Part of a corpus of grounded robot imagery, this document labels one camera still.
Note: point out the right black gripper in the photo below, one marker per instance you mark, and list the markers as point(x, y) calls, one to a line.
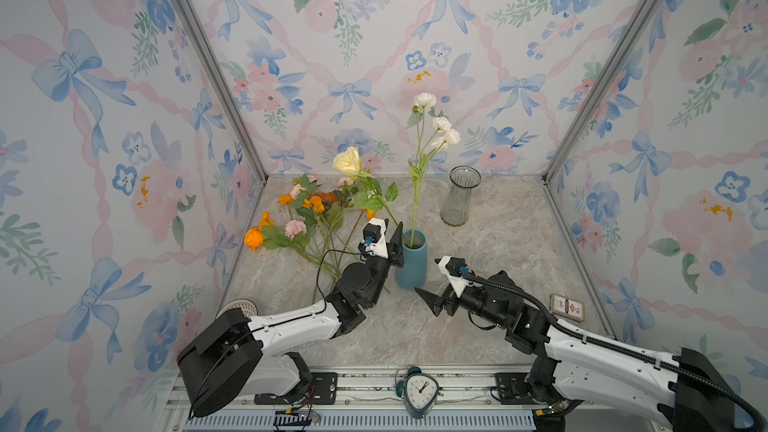
point(435, 303)

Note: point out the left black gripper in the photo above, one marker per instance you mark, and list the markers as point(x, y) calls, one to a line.
point(394, 250)

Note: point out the teal ceramic vase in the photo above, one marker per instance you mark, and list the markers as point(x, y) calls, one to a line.
point(415, 253)

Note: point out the orange poppy flower stem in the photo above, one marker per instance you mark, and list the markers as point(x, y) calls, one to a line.
point(346, 228)

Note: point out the cream rose stem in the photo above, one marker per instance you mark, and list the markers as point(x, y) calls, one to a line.
point(367, 190)

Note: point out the white ranunculus flower stem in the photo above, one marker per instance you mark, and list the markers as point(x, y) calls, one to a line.
point(434, 134)

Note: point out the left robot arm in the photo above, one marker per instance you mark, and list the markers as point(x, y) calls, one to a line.
point(239, 355)

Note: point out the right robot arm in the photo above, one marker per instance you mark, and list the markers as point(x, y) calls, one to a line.
point(682, 391)

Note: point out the clear glass vase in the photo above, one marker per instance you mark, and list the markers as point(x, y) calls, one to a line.
point(455, 210)

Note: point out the pink bud flower stem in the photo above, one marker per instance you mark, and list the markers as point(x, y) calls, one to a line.
point(345, 181)

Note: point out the teal heart alarm clock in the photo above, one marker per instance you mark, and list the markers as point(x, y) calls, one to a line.
point(419, 391)

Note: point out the pink rose stem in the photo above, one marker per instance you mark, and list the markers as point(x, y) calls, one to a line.
point(294, 228)

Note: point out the orange ranunculus flower stem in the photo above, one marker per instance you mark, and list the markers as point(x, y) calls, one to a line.
point(267, 234)

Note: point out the small card box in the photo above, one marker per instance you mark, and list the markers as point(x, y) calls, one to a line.
point(568, 308)

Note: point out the patterned ceramic bowl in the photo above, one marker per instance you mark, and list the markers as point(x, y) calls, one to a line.
point(246, 306)

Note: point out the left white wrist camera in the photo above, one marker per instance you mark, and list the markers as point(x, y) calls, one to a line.
point(374, 243)

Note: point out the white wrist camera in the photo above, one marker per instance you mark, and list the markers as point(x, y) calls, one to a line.
point(457, 271)
point(374, 243)

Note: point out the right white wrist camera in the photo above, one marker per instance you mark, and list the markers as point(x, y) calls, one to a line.
point(457, 271)

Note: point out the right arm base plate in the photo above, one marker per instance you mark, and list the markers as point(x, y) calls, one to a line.
point(516, 388)

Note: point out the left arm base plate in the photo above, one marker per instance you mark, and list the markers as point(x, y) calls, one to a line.
point(320, 389)

